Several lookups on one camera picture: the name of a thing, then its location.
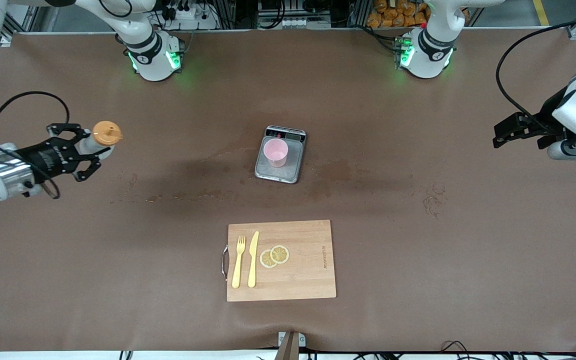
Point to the silver digital kitchen scale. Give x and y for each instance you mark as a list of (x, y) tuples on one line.
[(293, 167)]

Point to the pink plastic cup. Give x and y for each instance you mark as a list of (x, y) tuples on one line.
[(274, 151)]

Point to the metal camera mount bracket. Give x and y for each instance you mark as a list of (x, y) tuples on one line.
[(290, 345)]

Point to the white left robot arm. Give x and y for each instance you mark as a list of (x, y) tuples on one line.
[(430, 47)]

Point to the white power strip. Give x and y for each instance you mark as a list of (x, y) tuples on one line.
[(188, 15)]

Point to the yellow plastic knife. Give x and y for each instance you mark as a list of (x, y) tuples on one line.
[(253, 260)]

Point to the yellow plastic fork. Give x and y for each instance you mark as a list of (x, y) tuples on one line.
[(238, 265)]

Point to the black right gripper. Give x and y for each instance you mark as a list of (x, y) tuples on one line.
[(43, 158)]

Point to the translucent orange-capped sauce bottle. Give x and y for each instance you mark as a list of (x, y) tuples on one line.
[(105, 134)]

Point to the pile of orange objects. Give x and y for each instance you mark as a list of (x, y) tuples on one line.
[(393, 12)]

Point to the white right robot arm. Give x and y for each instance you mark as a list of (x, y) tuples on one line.
[(144, 35)]

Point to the wooden cutting board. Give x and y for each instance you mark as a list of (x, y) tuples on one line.
[(298, 275)]

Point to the lemon slice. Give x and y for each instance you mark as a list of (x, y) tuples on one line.
[(280, 254), (266, 260)]

